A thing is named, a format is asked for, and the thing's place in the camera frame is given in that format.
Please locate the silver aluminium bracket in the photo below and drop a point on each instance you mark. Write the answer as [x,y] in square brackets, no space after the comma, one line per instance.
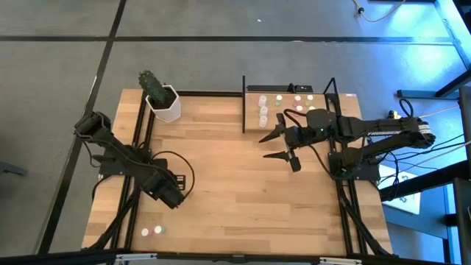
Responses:
[340,261]
[136,257]

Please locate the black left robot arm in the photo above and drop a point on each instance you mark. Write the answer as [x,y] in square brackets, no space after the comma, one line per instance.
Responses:
[110,147]

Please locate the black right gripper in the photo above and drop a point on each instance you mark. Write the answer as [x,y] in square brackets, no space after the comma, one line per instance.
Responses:
[305,134]

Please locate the yellow extension plug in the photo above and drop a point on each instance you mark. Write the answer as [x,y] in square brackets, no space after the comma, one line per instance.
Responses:
[394,114]

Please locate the black desk frame beam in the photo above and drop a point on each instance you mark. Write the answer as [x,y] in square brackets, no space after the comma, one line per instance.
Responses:
[454,84]
[434,180]

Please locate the black table clamp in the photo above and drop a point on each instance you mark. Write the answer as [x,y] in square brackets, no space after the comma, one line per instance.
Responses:
[292,87]

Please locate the black right wrist camera housing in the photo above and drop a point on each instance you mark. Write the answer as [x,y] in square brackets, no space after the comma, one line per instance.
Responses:
[320,117]

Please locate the dark green cactus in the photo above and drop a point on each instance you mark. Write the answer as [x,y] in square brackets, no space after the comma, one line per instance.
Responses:
[152,86]

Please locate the white hexagonal plant pot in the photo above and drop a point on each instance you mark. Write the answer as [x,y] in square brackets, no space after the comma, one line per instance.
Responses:
[169,112]

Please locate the blue desk frame beam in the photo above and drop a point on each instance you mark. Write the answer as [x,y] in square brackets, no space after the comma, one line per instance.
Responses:
[450,25]
[423,94]

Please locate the black diagonal frame brace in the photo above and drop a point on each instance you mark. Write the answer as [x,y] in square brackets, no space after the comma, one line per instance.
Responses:
[379,246]
[106,232]

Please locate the black frame rail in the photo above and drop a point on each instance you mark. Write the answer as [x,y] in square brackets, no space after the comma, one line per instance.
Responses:
[352,191]
[341,210]
[137,210]
[124,206]

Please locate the white paper sign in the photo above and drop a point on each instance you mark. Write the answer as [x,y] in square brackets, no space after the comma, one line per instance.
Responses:
[406,202]

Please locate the long black bar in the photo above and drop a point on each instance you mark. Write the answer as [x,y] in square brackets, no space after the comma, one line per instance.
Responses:
[268,88]

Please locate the grey floor object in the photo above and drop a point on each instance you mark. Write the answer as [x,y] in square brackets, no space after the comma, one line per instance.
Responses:
[11,170]

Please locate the wooden shelf with black frame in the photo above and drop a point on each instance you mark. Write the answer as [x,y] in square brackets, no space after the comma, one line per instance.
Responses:
[257,129]

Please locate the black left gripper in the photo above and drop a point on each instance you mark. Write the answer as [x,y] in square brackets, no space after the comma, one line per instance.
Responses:
[165,191]

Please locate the green medicine bottle white cap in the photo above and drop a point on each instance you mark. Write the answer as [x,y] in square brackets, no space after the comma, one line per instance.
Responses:
[158,229]
[279,98]

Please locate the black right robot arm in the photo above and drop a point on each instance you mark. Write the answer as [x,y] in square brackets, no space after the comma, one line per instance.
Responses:
[386,134]

